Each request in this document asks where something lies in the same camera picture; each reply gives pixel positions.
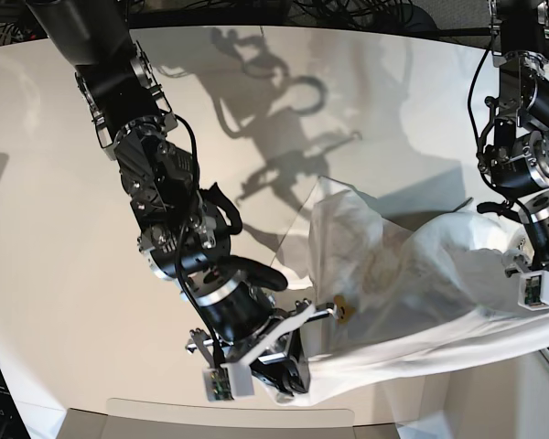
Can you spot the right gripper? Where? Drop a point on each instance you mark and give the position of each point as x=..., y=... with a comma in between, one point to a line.
x=244, y=325

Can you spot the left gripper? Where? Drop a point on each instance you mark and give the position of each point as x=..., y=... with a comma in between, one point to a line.
x=536, y=225

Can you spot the white printed t-shirt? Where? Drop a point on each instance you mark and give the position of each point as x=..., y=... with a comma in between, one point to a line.
x=420, y=302

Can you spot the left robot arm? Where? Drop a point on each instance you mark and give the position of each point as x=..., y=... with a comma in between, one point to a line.
x=513, y=147

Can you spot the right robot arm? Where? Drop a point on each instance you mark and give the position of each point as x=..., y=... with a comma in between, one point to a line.
x=185, y=230

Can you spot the grey cardboard box right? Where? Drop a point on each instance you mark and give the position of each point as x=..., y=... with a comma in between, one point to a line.
x=507, y=399

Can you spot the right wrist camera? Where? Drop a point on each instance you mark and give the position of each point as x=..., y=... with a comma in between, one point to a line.
x=230, y=382

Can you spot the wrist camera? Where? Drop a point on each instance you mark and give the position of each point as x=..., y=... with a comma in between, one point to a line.
x=534, y=291
x=230, y=382

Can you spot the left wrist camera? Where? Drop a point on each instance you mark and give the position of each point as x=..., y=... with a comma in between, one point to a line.
x=534, y=291

